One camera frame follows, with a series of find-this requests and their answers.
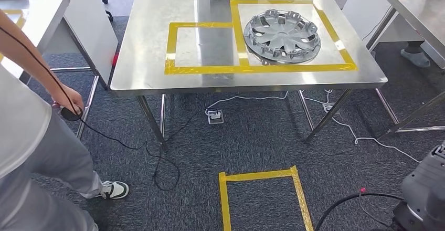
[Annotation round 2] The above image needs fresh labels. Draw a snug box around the person's left hand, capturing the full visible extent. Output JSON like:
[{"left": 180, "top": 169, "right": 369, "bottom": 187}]
[{"left": 52, "top": 83, "right": 85, "bottom": 116}]

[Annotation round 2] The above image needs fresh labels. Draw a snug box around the black disc with cable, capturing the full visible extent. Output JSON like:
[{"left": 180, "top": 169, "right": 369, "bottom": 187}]
[{"left": 60, "top": 106, "right": 84, "bottom": 122}]

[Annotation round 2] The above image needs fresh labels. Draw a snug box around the grey plastic wheel hubcap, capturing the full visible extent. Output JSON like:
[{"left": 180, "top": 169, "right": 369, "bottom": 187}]
[{"left": 243, "top": 9, "right": 322, "bottom": 66}]

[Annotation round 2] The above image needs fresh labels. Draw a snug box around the stainless steel workbench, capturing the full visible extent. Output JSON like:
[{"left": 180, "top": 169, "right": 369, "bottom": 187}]
[
  {"left": 366, "top": 0, "right": 445, "bottom": 140},
  {"left": 109, "top": 0, "right": 388, "bottom": 153}
]

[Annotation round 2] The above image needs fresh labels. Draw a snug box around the yellow tape on workbench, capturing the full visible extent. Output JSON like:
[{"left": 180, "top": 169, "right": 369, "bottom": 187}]
[{"left": 164, "top": 0, "right": 358, "bottom": 76}]

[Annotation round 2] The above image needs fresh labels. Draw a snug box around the grey floor power socket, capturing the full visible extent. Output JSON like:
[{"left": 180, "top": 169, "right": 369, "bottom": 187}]
[
  {"left": 207, "top": 109, "right": 224, "bottom": 125},
  {"left": 323, "top": 102, "right": 341, "bottom": 114}
]

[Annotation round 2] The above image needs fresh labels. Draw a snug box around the white table panel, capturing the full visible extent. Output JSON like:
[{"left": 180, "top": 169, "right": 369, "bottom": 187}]
[{"left": 342, "top": 0, "right": 420, "bottom": 44}]

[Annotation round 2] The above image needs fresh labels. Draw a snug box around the black floor cable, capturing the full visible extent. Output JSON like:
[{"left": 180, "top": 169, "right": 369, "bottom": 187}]
[{"left": 0, "top": 26, "right": 220, "bottom": 193}]

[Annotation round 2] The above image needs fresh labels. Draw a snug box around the white floor cable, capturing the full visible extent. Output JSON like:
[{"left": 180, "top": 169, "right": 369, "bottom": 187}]
[{"left": 205, "top": 89, "right": 334, "bottom": 116}]

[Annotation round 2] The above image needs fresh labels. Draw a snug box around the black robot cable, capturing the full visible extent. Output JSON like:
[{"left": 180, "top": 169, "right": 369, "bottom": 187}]
[{"left": 314, "top": 187, "right": 406, "bottom": 231}]

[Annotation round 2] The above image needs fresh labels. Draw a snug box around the long white power cable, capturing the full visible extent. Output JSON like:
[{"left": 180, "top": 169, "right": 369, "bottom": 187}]
[{"left": 330, "top": 112, "right": 422, "bottom": 163}]

